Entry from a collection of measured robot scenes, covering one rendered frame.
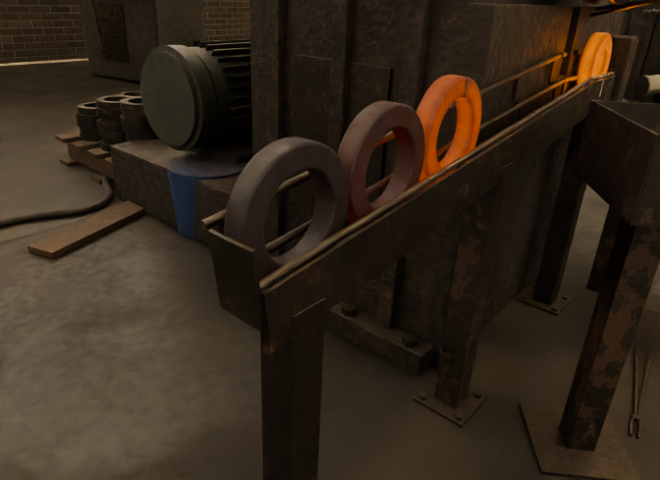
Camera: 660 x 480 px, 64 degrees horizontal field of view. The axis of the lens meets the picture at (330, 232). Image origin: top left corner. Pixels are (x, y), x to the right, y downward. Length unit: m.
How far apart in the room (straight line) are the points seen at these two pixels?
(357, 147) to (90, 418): 0.91
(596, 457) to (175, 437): 0.90
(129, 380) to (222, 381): 0.23
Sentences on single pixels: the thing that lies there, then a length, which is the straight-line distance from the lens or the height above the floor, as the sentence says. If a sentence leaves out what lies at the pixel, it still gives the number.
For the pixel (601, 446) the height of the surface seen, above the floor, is 0.01.
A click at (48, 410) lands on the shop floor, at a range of 1.40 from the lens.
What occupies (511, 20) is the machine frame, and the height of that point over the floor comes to 0.84.
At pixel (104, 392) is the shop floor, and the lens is 1.40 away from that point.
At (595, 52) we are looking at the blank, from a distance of 1.53.
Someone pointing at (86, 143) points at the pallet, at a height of 0.14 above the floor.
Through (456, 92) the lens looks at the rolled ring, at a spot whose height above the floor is 0.75.
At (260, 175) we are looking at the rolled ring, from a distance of 0.56.
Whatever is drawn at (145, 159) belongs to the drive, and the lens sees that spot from 2.22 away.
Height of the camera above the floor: 0.88
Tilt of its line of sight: 25 degrees down
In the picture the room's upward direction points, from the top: 3 degrees clockwise
